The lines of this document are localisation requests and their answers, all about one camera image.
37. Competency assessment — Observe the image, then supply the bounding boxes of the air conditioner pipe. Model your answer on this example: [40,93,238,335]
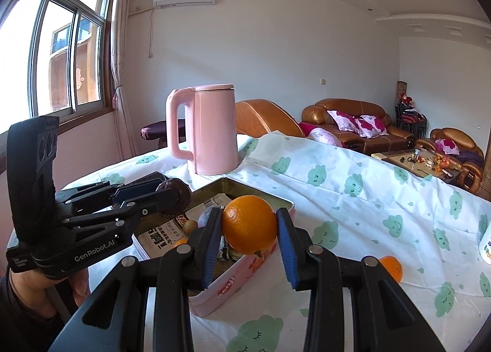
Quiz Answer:
[128,6,157,58]

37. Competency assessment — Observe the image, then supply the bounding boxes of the small floral pillow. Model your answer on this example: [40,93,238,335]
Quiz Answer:
[435,138,461,155]

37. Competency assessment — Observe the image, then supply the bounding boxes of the white pink floral pillow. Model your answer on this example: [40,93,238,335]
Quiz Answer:
[355,114,389,137]
[327,110,365,132]

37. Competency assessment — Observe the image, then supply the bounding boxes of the pink cushion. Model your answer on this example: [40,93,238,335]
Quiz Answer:
[307,127,344,148]

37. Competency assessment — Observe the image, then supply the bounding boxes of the dark purple stool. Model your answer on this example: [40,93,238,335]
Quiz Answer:
[141,119,187,153]

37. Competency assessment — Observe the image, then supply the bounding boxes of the white cloud-print tablecloth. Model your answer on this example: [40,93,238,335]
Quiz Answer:
[61,132,491,352]

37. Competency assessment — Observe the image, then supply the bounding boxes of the large orange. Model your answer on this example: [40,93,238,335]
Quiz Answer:
[222,195,277,255]

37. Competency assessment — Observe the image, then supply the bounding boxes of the purple blanket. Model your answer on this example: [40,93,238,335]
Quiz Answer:
[458,149,485,163]

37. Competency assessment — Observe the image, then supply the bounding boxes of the pink tin box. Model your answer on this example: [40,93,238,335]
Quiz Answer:
[131,177,296,317]

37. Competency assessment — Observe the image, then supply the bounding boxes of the dark wrinkled passion fruit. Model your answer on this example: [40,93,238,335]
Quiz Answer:
[157,178,192,217]

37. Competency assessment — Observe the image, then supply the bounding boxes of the small orange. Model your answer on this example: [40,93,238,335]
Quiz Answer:
[378,255,403,284]

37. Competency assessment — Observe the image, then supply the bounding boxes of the pink electric kettle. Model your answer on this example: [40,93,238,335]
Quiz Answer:
[166,84,240,175]

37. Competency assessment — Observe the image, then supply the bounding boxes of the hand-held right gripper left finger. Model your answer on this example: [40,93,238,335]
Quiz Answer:
[48,205,225,352]

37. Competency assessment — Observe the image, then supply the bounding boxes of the white cartoon mug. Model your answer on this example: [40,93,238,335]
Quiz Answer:
[477,214,491,264]

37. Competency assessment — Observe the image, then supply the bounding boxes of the person's left forearm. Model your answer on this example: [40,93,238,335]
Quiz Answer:
[0,271,75,352]

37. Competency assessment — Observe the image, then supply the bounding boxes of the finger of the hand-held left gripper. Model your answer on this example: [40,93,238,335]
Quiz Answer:
[59,191,165,239]
[55,172,169,207]

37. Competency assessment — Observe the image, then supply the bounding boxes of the brown leather armchair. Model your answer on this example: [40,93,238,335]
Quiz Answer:
[416,127,486,194]

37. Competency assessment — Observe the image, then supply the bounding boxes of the stacked dark chairs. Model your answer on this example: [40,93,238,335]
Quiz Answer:
[395,101,428,140]

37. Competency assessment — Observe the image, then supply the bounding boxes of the pink curtain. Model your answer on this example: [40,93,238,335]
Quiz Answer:
[110,0,141,147]

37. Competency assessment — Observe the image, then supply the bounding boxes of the person's left hand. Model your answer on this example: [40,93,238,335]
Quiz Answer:
[8,266,91,308]

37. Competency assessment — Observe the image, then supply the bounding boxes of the cluttered coffee table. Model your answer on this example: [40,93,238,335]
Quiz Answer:
[371,148,466,185]

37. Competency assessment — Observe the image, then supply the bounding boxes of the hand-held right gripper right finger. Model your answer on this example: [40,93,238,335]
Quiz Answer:
[275,207,446,352]

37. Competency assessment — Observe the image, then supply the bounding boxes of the brown leather chair back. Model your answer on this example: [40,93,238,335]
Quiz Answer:
[235,99,306,139]

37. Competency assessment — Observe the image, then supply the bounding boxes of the brown leather sofa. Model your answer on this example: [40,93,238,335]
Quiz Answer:
[301,98,417,155]

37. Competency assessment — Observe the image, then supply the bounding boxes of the window with wooden frame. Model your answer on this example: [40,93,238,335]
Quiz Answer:
[0,0,116,123]

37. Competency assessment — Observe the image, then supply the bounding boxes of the printed paper leaflet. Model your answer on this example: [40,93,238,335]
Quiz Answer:
[137,193,231,261]

